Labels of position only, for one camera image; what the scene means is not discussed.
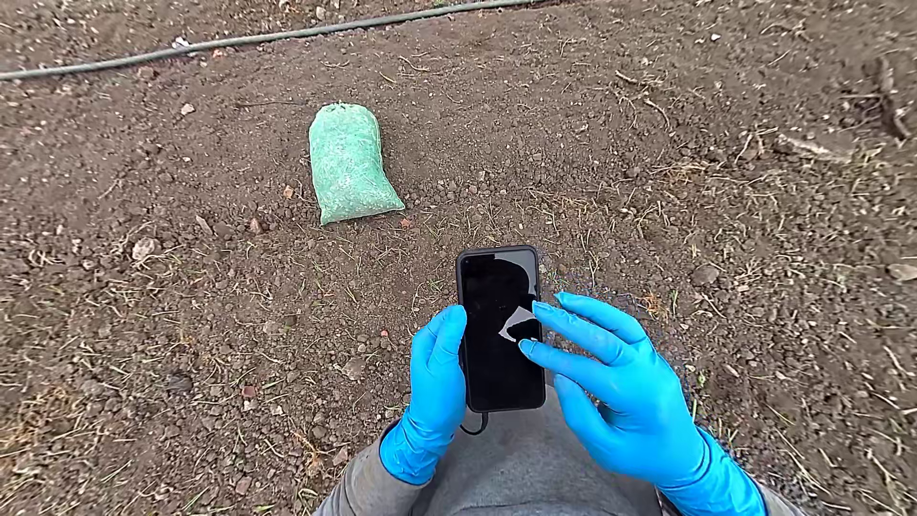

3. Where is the person's right hand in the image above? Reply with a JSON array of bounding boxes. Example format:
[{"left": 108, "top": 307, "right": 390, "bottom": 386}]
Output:
[{"left": 519, "top": 291, "right": 706, "bottom": 488}]

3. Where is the person's left hand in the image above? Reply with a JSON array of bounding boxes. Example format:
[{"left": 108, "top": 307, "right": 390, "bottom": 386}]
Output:
[{"left": 406, "top": 304, "right": 468, "bottom": 440}]

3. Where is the black smartphone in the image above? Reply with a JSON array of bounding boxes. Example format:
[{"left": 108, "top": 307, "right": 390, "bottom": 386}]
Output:
[{"left": 456, "top": 245, "right": 547, "bottom": 414}]

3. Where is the person's left forearm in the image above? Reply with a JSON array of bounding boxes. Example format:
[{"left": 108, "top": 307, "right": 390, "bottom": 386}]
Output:
[{"left": 312, "top": 412, "right": 456, "bottom": 516}]

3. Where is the person's right forearm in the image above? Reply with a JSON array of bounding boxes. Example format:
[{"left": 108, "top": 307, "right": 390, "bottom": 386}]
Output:
[{"left": 658, "top": 428, "right": 808, "bottom": 516}]

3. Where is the person's body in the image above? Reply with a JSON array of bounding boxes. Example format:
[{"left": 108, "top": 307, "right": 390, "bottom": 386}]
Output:
[{"left": 411, "top": 386, "right": 664, "bottom": 516}]

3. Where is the green filled mesh bag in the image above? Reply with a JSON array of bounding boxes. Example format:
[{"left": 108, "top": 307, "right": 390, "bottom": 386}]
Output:
[{"left": 309, "top": 102, "right": 406, "bottom": 226}]

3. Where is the pale dry wood piece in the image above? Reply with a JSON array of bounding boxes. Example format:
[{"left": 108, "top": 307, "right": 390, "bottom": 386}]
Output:
[{"left": 778, "top": 135, "right": 852, "bottom": 165}]

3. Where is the long grey-green hose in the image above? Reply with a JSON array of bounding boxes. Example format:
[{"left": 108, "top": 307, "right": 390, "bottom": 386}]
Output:
[{"left": 0, "top": 0, "right": 545, "bottom": 81}]

